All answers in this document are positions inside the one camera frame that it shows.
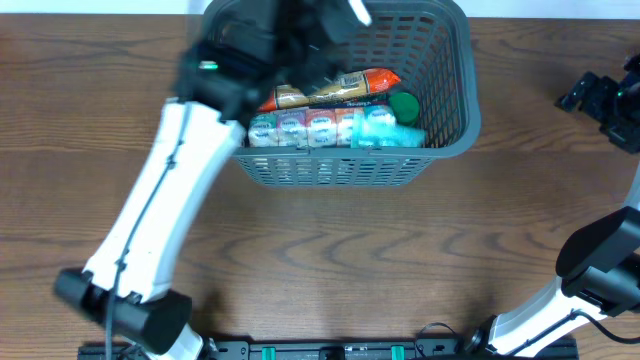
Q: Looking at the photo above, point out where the orange spaghetti pasta pack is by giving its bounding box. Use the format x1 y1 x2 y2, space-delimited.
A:
258 68 401 112

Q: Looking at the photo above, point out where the white tissue multipack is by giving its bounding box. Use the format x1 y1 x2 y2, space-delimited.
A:
247 103 399 149

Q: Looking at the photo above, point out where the light green small packet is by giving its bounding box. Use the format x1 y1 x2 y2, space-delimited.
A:
351 115 426 148

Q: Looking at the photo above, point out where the green lid glass jar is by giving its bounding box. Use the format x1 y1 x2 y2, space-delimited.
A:
388 92 420 127

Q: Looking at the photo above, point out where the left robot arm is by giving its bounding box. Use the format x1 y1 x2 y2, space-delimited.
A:
54 1 372 359

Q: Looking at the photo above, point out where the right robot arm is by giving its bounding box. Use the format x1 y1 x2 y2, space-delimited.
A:
463 56 639 359

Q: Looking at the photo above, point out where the grey plastic basket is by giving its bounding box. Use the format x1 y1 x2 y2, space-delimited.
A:
234 0 482 187

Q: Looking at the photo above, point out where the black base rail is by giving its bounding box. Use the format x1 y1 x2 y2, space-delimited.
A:
77 337 579 360

